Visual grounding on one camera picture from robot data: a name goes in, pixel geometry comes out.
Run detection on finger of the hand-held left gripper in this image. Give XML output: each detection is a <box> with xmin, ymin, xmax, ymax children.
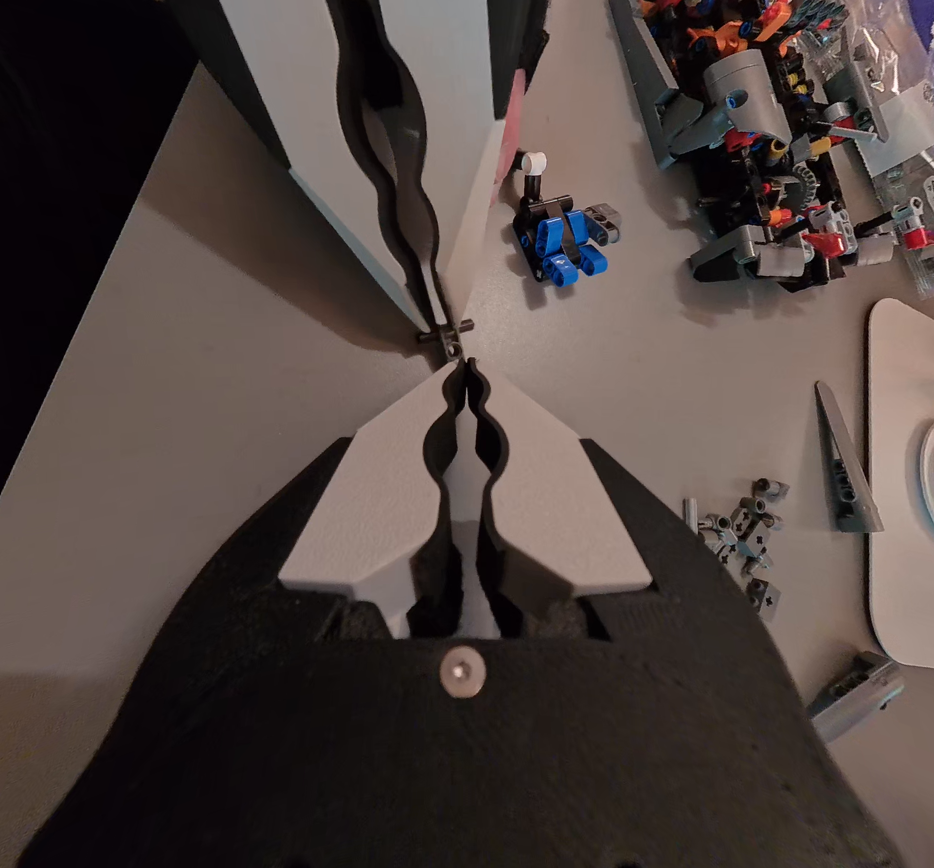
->
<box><xmin>372</xmin><ymin>0</ymin><xmax>512</xmax><ymax>333</ymax></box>
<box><xmin>206</xmin><ymin>0</ymin><xmax>448</xmax><ymax>337</ymax></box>

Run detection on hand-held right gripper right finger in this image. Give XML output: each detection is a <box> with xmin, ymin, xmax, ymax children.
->
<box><xmin>467</xmin><ymin>359</ymin><xmax>655</xmax><ymax>640</ymax></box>

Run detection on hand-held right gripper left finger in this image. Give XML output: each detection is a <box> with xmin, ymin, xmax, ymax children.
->
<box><xmin>277</xmin><ymin>359</ymin><xmax>469</xmax><ymax>640</ymax></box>

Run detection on small dark grey lego connector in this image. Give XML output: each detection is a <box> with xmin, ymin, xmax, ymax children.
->
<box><xmin>418</xmin><ymin>319</ymin><xmax>476</xmax><ymax>361</ymax></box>

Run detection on pile of small grey lego pieces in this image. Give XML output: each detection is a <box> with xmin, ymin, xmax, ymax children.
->
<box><xmin>682</xmin><ymin>477</ymin><xmax>790</xmax><ymax>618</ymax></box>

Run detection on blue and black lego subassembly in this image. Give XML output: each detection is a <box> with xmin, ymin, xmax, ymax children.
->
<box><xmin>511</xmin><ymin>151</ymin><xmax>622</xmax><ymax>290</ymax></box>

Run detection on large multicoloured lego model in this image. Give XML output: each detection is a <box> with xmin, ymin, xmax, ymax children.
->
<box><xmin>609</xmin><ymin>0</ymin><xmax>934</xmax><ymax>293</ymax></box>

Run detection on long grey lego wedge panel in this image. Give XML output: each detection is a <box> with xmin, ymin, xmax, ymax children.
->
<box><xmin>814</xmin><ymin>380</ymin><xmax>885</xmax><ymax>534</ymax></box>

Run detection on curved grey lego panel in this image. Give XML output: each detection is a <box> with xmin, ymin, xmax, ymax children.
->
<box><xmin>806</xmin><ymin>652</ymin><xmax>906</xmax><ymax>742</ymax></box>

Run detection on white rounded board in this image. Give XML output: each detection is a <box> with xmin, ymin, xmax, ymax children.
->
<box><xmin>866</xmin><ymin>297</ymin><xmax>934</xmax><ymax>669</ymax></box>

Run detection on white round dish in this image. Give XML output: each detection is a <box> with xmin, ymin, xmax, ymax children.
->
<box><xmin>918</xmin><ymin>422</ymin><xmax>934</xmax><ymax>528</ymax></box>

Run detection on blue plastic bag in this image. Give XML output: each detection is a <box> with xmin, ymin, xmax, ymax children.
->
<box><xmin>899</xmin><ymin>0</ymin><xmax>934</xmax><ymax>53</ymax></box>

